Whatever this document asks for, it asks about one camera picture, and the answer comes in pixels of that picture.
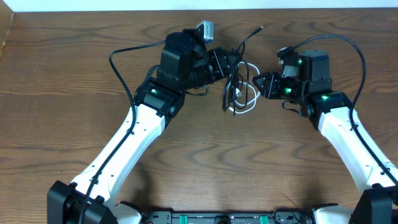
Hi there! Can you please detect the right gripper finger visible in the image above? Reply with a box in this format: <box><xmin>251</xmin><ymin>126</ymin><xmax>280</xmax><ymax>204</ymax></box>
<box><xmin>252</xmin><ymin>72</ymin><xmax>271</xmax><ymax>84</ymax></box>
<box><xmin>256</xmin><ymin>81</ymin><xmax>270</xmax><ymax>98</ymax></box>

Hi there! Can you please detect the white usb cable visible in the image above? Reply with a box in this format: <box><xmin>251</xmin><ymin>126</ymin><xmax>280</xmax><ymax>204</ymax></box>
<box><xmin>228</xmin><ymin>61</ymin><xmax>261</xmax><ymax>114</ymax></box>

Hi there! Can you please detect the black usb cable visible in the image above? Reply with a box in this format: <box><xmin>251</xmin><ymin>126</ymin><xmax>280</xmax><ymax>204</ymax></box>
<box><xmin>221</xmin><ymin>26</ymin><xmax>264</xmax><ymax>116</ymax></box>

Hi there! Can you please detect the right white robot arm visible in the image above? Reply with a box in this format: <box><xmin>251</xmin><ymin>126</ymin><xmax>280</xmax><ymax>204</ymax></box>
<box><xmin>252</xmin><ymin>48</ymin><xmax>397</xmax><ymax>223</ymax></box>

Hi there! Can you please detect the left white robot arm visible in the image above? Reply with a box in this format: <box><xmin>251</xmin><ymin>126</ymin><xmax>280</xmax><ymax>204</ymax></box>
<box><xmin>47</xmin><ymin>26</ymin><xmax>245</xmax><ymax>223</ymax></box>

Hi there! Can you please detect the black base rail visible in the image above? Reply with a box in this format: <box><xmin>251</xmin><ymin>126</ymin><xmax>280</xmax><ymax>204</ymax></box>
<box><xmin>139</xmin><ymin>208</ymin><xmax>315</xmax><ymax>224</ymax></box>

